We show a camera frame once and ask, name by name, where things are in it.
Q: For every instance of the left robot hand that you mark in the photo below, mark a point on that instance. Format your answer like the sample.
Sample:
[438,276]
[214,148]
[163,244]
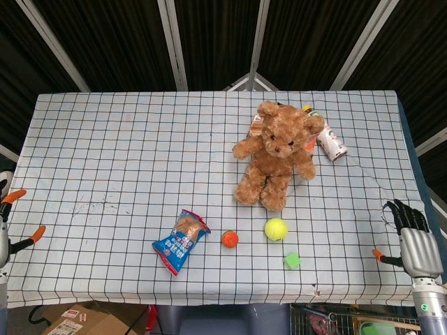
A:
[3,237]

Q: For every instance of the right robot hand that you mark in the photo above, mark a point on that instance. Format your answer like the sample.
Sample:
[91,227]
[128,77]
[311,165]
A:
[420,249]

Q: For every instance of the brown teddy bear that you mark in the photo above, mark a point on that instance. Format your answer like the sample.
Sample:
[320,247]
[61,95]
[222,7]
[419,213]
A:
[276,157]

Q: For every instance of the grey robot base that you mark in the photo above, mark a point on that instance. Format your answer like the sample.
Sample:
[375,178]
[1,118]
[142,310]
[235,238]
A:
[216,319]

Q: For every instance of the black thread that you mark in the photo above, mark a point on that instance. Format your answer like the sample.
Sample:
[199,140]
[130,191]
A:
[387,220]

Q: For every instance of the white rounded object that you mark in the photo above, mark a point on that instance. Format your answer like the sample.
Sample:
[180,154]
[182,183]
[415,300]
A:
[5,178]

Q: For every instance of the wooden stick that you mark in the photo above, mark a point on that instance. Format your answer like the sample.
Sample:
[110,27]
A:
[384,321]

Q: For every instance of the green item in basket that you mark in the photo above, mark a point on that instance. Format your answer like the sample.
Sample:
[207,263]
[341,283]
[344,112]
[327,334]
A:
[375,328]

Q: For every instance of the cardboard box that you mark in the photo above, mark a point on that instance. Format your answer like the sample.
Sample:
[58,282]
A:
[91,319]

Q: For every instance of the green cube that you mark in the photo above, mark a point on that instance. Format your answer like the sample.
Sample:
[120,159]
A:
[292,261]

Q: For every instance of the white can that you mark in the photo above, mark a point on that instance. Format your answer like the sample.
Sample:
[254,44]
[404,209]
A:
[331,141]

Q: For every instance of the yellow tennis ball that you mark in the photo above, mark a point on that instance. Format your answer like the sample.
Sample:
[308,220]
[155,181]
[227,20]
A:
[276,229]

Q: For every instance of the checked tablecloth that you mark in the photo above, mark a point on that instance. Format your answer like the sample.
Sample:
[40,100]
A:
[139,157]

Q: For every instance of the green label bottle orange cap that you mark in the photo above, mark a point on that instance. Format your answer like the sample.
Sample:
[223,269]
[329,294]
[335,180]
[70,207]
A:
[314,112]

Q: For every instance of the blue snack bag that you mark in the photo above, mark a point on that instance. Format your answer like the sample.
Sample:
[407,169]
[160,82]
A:
[178,242]

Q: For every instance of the small orange ball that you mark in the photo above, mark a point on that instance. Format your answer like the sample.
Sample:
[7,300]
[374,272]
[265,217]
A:
[230,240]

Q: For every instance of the brown white snack packet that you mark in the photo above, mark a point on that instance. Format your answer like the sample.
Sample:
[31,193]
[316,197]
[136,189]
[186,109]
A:
[256,127]

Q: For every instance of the white frame beam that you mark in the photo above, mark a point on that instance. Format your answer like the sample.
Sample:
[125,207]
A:
[173,45]
[259,35]
[363,45]
[52,45]

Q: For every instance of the white triangular frame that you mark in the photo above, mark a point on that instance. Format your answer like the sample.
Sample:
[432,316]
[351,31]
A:
[265,83]

